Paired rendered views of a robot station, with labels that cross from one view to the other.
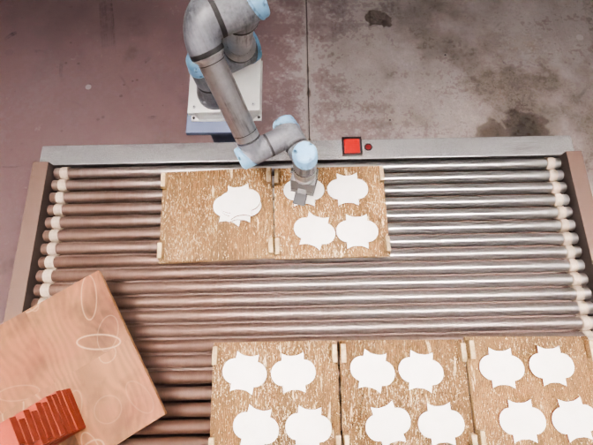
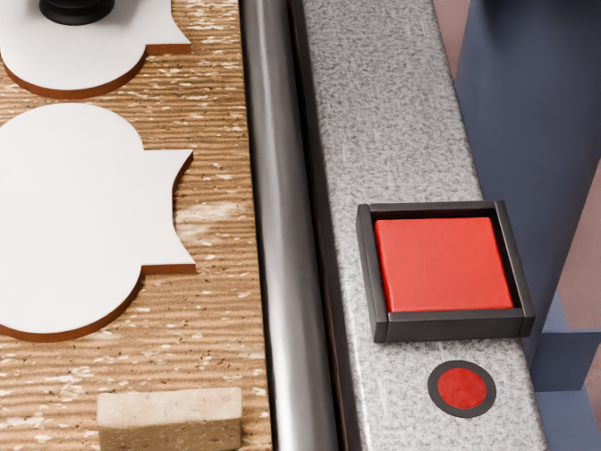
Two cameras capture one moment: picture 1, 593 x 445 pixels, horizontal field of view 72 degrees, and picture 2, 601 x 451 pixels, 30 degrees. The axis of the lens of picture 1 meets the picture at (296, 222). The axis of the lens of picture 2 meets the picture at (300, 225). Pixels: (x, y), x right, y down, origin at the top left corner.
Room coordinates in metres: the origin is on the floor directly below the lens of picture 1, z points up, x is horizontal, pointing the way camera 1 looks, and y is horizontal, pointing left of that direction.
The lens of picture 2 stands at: (0.62, -0.57, 1.34)
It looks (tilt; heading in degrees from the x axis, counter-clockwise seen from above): 47 degrees down; 83
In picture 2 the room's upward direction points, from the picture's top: 4 degrees clockwise
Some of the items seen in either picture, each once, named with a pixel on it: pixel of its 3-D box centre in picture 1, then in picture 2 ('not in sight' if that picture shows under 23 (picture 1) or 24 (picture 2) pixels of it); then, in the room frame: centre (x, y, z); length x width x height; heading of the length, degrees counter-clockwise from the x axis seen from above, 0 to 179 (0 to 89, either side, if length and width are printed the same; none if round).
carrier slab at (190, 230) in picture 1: (217, 214); not in sight; (0.47, 0.29, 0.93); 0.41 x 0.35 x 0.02; 92
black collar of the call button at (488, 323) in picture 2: (351, 146); (441, 268); (0.74, -0.22, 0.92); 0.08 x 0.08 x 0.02; 0
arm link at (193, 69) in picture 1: (206, 65); not in sight; (0.97, 0.31, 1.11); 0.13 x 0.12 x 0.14; 116
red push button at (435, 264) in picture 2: (351, 146); (440, 270); (0.74, -0.22, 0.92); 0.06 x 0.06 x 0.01; 0
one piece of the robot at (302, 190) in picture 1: (302, 184); not in sight; (0.53, -0.02, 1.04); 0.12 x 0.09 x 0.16; 165
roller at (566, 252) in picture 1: (310, 257); not in sight; (0.31, -0.05, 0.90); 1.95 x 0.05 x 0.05; 90
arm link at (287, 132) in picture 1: (285, 136); not in sight; (0.64, 0.03, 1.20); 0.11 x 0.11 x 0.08; 26
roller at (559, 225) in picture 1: (309, 230); not in sight; (0.41, -0.05, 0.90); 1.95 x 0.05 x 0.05; 90
